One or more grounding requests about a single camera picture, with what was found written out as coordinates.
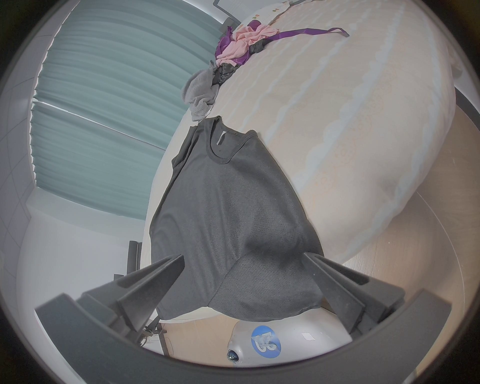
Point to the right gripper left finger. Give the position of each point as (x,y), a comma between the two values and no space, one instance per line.
(146,292)

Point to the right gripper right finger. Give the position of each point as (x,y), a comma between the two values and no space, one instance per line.
(343,294)

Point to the black T-shirt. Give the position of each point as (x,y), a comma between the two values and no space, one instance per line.
(232,225)

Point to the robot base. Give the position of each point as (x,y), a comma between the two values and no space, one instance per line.
(292,341)

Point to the bed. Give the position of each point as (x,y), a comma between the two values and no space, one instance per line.
(356,131)

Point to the pile of clothes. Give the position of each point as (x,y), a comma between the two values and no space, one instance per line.
(243,43)

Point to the blue-green curtain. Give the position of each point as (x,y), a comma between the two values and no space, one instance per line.
(123,63)
(97,165)

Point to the grey garment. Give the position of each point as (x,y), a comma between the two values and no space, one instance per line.
(200,90)

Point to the white printed pillow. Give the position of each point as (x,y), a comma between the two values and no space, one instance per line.
(266,11)

